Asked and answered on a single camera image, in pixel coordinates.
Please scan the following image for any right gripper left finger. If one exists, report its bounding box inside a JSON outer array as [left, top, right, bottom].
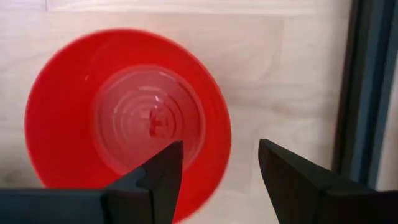
[[0, 139, 185, 224]]

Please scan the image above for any black aluminium table frame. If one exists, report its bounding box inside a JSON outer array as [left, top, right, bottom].
[[331, 0, 398, 191]]

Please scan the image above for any red plastic mini bowl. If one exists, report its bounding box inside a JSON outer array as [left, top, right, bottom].
[[24, 27, 233, 224]]

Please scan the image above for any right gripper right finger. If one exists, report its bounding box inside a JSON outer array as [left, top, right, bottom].
[[257, 138, 398, 224]]

